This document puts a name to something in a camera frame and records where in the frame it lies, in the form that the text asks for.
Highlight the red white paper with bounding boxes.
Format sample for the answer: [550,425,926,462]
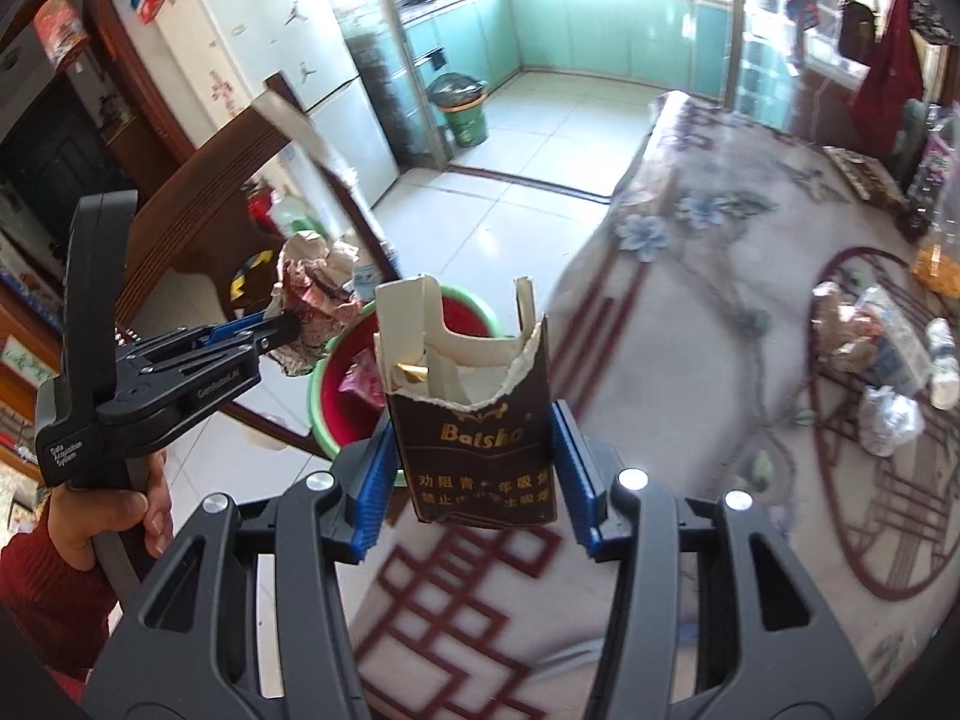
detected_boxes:
[268,229,368,377]
[812,280,886,368]

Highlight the green and red basin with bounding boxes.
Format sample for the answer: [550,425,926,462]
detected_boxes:
[306,285,500,462]

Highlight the green trash bin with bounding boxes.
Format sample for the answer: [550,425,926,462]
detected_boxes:
[426,71,490,149]

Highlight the clear bag of orange snacks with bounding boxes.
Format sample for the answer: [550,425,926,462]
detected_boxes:
[911,120,960,290]

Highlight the white refrigerator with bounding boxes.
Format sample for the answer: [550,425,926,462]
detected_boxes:
[154,0,402,203]

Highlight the crumpled white plastic bag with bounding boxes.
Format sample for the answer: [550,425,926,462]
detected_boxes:
[857,385,926,457]

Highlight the person's left hand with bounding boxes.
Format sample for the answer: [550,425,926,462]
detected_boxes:
[46,452,175,571]

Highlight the teal kitchen cabinets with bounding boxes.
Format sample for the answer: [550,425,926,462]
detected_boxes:
[401,0,740,102]

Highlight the red patterned box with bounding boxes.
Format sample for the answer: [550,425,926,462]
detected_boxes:
[34,0,85,62]

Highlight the dark snack packet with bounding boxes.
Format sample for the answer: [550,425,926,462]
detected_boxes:
[825,148,912,215]

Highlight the glass partition door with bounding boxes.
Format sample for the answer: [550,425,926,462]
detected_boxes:
[330,0,458,166]

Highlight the red cloth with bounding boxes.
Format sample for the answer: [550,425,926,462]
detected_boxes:
[847,0,925,140]

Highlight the yellow black striped object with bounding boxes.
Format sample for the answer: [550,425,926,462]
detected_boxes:
[229,250,276,302]

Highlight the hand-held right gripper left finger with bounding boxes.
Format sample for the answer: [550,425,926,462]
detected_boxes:
[81,420,398,720]

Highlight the brown wooden chair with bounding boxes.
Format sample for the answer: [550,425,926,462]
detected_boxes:
[131,71,402,458]

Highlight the dark wooden cabinet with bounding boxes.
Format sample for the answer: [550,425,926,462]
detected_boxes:
[0,0,196,466]

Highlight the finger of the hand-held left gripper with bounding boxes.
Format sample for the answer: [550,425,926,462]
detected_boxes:
[111,310,302,385]
[208,313,271,340]

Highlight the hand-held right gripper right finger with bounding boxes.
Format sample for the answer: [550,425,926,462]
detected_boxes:
[551,399,878,720]

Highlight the white blue milk carton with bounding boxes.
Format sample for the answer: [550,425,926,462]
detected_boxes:
[855,285,935,398]

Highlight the floral tablecloth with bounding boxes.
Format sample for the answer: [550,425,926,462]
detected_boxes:
[349,90,960,720]

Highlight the brown cigarette pack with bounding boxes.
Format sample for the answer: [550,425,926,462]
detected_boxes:
[373,275,560,527]

